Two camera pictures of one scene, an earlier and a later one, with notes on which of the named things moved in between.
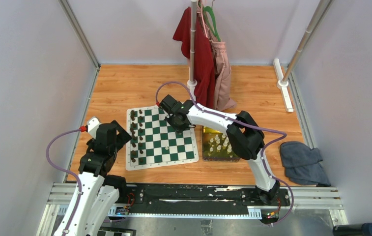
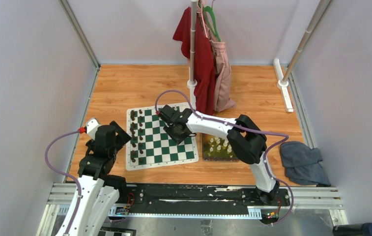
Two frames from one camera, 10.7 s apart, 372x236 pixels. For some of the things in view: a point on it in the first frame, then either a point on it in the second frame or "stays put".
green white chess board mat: [155, 142] stays put
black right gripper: [179, 130] -> [168, 129]
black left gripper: [122, 136] stays put
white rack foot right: [283, 87] stays put
